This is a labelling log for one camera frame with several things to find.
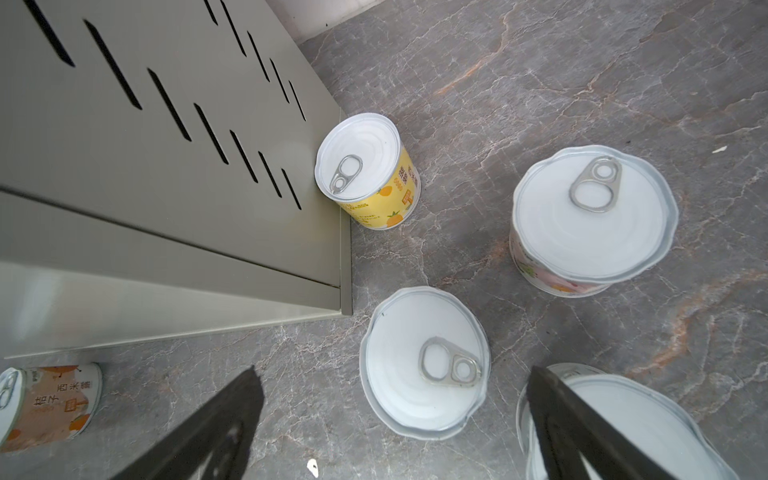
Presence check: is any grey metal cabinet box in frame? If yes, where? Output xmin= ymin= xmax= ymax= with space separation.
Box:
xmin=1 ymin=1 xmax=352 ymax=358

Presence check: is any teal label can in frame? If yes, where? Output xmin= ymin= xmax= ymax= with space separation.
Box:
xmin=548 ymin=362 xmax=738 ymax=479

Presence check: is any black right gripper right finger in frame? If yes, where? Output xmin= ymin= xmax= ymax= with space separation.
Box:
xmin=527 ymin=366 xmax=672 ymax=479

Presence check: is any pink flower label can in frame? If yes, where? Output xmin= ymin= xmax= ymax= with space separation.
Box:
xmin=509 ymin=145 xmax=679 ymax=298

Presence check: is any yellow label can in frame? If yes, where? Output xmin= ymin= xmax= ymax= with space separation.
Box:
xmin=314 ymin=113 xmax=422 ymax=230

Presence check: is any pale blue label can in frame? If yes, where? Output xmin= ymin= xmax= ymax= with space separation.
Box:
xmin=359 ymin=286 xmax=490 ymax=441

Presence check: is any orange label can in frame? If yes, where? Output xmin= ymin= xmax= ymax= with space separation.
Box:
xmin=1 ymin=363 xmax=103 ymax=453

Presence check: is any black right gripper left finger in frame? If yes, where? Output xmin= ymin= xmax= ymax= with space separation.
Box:
xmin=115 ymin=367 xmax=265 ymax=479

